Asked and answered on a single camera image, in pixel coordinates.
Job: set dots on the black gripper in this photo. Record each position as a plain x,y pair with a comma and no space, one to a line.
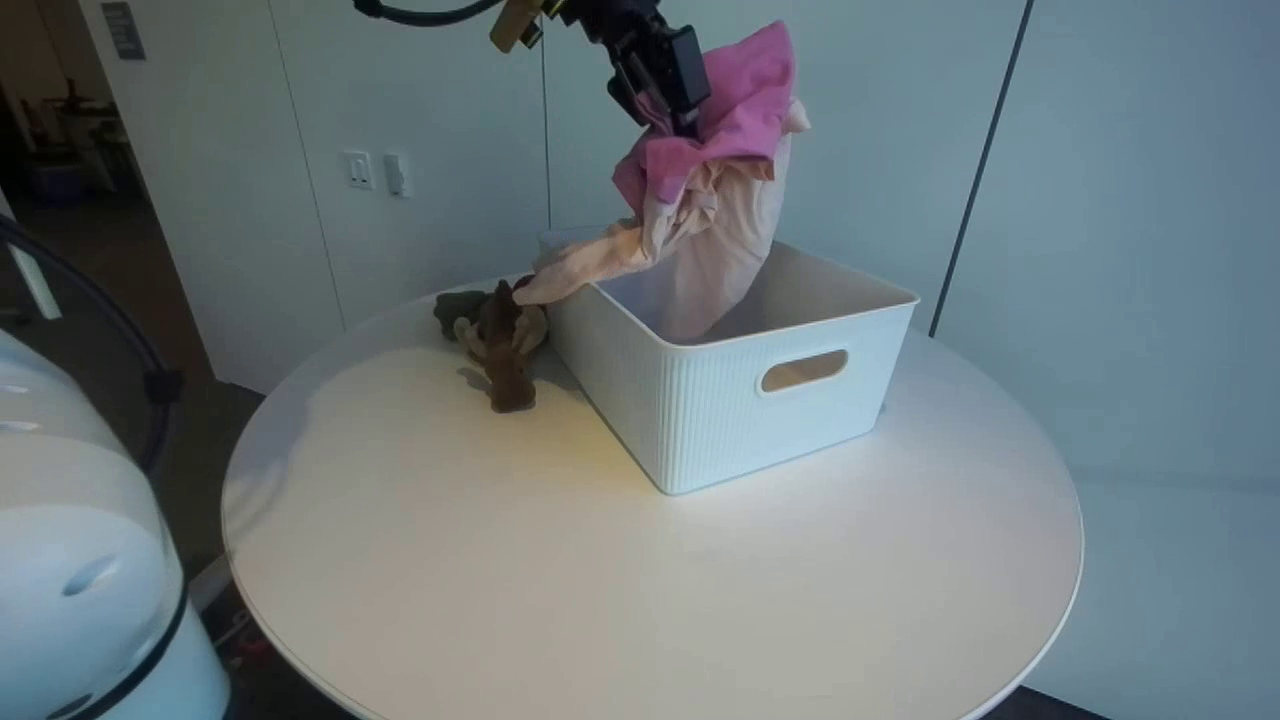
647,53

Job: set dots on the pink cloth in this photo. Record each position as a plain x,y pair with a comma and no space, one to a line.
723,225

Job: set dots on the green plush leaf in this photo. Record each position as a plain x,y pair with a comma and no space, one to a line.
460,319

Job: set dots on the brown plush toy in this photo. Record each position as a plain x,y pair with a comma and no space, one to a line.
509,363

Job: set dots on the white plastic storage box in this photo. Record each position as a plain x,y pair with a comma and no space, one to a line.
723,415

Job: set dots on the brass wrist camera mount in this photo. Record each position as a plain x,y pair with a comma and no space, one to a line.
516,24

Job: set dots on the black vertical wall strip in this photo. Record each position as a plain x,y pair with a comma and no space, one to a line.
980,166

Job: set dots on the white wall switch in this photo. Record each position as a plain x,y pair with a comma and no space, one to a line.
362,168

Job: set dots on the grey wall plate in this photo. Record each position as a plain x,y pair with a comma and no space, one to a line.
121,29

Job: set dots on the white slanted post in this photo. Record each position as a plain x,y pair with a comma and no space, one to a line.
35,286

